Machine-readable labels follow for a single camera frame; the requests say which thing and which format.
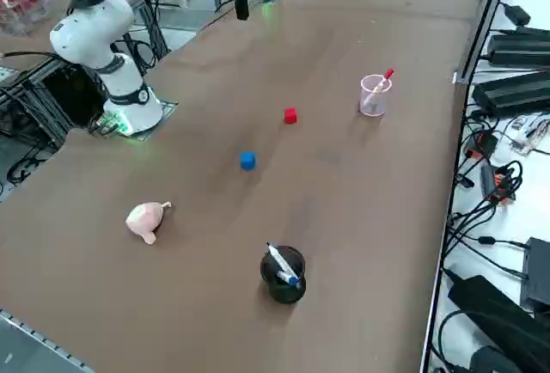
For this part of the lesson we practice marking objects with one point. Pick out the black equipment box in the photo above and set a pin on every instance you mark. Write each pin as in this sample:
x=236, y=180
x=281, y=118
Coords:
x=66, y=93

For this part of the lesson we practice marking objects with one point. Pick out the small black power adapter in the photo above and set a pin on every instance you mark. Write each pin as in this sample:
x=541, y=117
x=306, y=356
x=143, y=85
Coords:
x=517, y=13

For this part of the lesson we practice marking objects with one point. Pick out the white circuit board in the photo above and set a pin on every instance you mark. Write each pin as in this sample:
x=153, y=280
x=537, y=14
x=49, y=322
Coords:
x=530, y=134

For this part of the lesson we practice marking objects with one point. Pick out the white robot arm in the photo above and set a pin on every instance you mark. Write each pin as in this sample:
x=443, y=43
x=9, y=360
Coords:
x=94, y=25

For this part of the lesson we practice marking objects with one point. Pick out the pink pig toy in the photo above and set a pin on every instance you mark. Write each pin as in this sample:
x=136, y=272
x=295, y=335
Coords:
x=144, y=218

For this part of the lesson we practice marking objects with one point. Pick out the blue capped white marker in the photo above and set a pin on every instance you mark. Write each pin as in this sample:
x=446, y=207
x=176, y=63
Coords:
x=281, y=263

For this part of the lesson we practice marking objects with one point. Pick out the red magnetic block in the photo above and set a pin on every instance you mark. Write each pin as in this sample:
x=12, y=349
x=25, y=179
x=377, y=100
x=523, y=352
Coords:
x=290, y=115

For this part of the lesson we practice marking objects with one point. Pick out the red capped marker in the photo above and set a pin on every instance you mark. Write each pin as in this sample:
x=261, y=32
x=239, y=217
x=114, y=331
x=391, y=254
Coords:
x=389, y=73

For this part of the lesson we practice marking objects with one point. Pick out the blue magnetic block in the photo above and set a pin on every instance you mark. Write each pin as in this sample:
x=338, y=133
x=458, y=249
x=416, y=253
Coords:
x=248, y=161

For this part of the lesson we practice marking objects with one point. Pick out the aluminium frame post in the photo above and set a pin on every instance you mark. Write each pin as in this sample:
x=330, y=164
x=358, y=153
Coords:
x=477, y=25

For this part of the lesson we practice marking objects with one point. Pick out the aluminium frame rail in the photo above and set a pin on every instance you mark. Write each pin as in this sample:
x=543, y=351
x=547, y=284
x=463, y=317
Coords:
x=26, y=347

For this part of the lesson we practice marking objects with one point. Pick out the clear pink plastic cup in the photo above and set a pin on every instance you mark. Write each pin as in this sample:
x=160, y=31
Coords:
x=371, y=107

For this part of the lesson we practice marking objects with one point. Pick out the black cup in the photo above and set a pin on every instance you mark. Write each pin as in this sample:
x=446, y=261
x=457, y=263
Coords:
x=288, y=293

